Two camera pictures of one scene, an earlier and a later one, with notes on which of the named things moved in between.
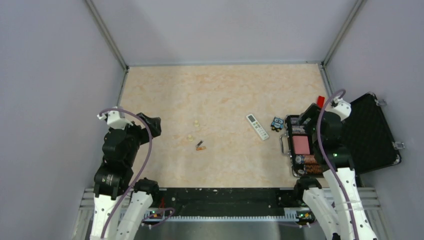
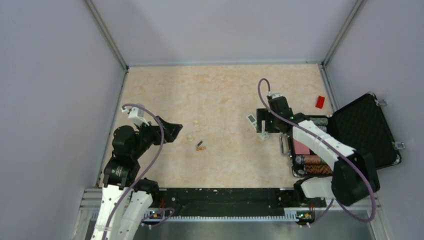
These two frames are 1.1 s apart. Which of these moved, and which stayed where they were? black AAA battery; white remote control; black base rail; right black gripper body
Moved: right black gripper body
Stayed: black base rail; white remote control; black AAA battery
